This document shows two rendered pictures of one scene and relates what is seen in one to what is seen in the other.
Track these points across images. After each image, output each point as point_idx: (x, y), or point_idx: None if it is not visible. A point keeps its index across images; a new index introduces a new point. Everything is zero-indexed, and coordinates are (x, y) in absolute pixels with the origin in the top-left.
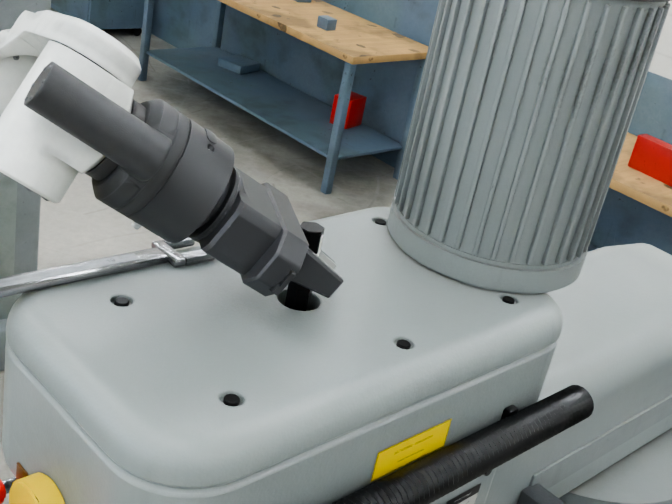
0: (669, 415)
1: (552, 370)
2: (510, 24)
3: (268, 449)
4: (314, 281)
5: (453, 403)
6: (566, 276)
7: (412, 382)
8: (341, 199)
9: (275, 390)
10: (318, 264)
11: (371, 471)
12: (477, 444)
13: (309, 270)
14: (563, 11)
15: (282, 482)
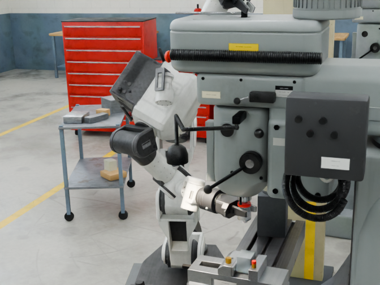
0: None
1: (349, 66)
2: None
3: (190, 25)
4: (241, 8)
5: (257, 38)
6: (322, 14)
7: (238, 24)
8: None
9: (204, 19)
10: (241, 3)
11: (228, 49)
12: (262, 51)
13: (240, 4)
14: None
15: (196, 38)
